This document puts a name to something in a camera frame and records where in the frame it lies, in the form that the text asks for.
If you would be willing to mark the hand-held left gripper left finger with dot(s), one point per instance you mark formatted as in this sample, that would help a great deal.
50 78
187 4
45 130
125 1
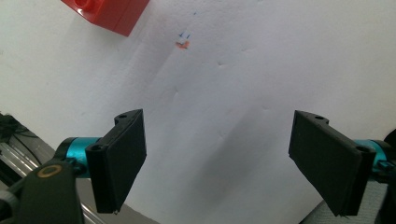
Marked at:
116 161

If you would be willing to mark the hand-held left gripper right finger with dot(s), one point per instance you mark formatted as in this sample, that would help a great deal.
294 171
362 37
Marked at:
327 158

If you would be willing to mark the red toy building brick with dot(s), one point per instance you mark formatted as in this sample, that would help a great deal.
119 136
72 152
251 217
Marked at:
107 14

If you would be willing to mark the silver metal rail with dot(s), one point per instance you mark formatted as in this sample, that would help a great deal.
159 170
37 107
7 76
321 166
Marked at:
23 152

